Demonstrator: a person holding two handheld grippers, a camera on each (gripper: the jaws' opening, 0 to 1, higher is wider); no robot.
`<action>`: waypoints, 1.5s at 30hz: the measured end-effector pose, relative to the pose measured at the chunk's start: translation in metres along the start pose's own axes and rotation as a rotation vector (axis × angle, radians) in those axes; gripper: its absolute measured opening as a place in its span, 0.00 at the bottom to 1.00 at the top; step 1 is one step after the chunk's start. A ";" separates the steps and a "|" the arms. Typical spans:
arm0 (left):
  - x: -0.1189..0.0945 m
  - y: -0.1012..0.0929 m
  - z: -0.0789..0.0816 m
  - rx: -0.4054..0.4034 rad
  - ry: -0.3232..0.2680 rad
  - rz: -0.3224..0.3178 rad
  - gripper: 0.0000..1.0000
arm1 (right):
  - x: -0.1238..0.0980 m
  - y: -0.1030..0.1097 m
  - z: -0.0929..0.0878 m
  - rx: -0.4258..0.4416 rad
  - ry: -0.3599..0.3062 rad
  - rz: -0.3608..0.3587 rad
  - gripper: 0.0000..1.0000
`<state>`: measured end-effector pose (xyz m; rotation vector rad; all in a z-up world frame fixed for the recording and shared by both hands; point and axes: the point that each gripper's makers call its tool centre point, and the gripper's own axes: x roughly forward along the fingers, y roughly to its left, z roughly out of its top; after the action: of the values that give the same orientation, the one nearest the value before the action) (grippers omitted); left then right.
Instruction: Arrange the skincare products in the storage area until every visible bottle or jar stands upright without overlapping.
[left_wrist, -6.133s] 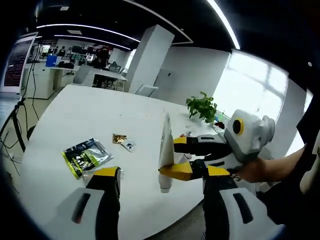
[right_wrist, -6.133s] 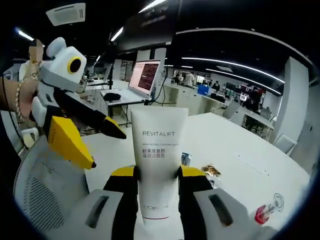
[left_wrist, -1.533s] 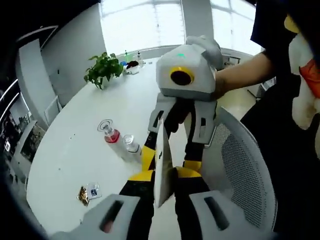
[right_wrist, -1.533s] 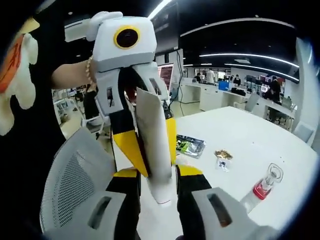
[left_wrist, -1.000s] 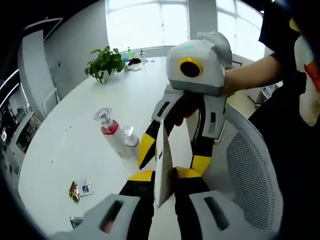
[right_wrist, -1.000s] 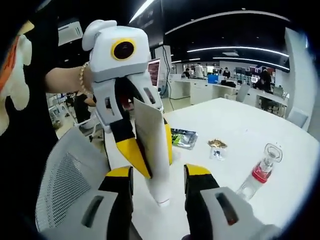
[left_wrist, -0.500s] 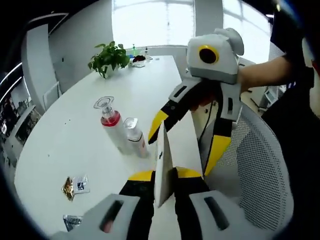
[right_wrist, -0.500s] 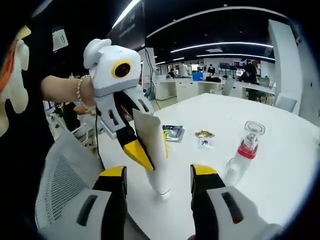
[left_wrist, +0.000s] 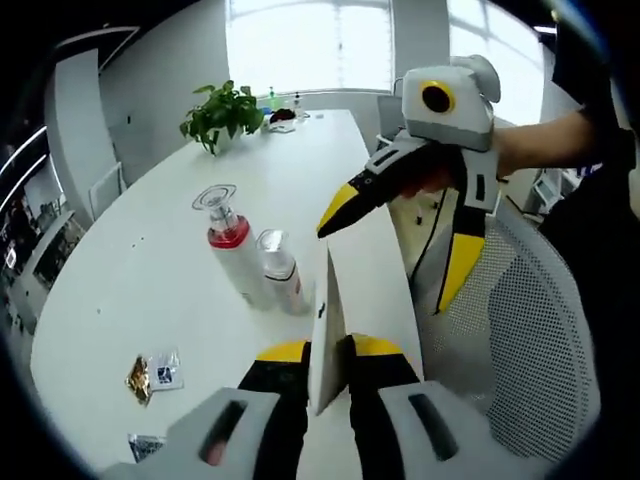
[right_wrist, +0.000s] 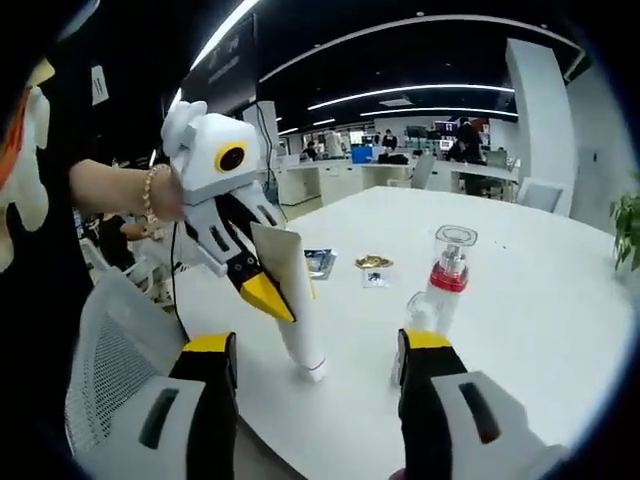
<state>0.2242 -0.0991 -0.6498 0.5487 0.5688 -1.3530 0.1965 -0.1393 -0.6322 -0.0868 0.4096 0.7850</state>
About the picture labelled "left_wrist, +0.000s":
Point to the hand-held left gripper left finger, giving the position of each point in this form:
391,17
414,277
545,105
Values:
270,425

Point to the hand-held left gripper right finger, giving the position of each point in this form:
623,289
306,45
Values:
385,415

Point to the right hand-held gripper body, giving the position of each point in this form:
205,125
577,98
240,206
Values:
465,120

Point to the tall white skincare tube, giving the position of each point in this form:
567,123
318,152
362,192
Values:
327,340

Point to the silver foil skincare sachet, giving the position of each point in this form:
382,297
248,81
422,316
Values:
166,371

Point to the green black skincare pouch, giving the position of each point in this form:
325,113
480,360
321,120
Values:
147,447

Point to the small clear cap skincare bottle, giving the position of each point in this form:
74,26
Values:
285,280

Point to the gold foil skincare sachet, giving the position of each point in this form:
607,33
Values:
139,380

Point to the red collar skincare bottle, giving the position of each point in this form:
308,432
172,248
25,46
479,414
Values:
235,255

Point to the small white bottle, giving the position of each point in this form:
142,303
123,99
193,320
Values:
298,102

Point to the green bottle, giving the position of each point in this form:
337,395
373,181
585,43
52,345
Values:
272,97

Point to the person's right hand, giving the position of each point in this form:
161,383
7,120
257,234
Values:
432,182

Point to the red and black item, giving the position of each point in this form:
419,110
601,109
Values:
282,116

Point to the person's dark clothing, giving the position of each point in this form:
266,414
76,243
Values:
600,175

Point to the white mesh office chair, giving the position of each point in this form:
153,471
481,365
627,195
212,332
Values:
530,325

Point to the potted green plant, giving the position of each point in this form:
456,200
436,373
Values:
225,112

